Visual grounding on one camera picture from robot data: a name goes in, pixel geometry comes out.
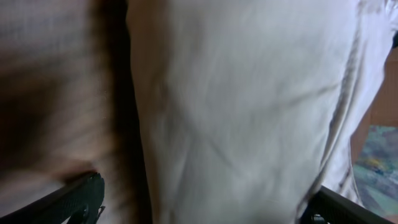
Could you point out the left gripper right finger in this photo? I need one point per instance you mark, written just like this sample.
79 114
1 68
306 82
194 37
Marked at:
328 207

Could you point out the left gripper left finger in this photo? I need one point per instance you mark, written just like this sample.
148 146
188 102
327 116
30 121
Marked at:
80 201

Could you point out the beige khaki shorts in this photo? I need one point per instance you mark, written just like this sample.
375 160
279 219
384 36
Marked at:
247 107

